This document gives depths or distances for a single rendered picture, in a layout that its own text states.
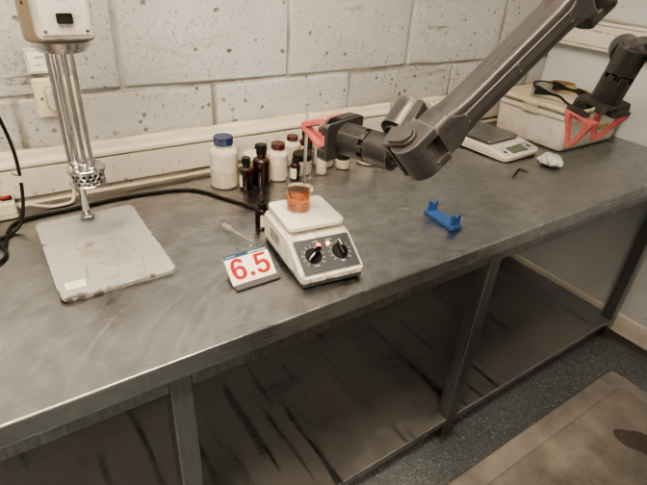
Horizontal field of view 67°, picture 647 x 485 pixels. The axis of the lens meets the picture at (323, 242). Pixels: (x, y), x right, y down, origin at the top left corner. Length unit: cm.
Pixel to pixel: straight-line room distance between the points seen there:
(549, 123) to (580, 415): 95
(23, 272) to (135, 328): 28
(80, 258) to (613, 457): 120
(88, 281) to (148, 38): 60
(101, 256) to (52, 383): 31
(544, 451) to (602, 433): 17
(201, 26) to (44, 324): 79
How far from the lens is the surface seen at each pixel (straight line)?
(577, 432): 136
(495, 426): 179
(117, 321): 88
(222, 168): 126
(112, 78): 129
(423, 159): 77
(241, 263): 93
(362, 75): 162
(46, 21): 87
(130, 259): 101
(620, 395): 151
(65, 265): 103
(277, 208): 100
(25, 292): 100
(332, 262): 93
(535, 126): 190
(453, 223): 118
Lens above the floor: 129
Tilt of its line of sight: 31 degrees down
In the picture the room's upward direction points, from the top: 4 degrees clockwise
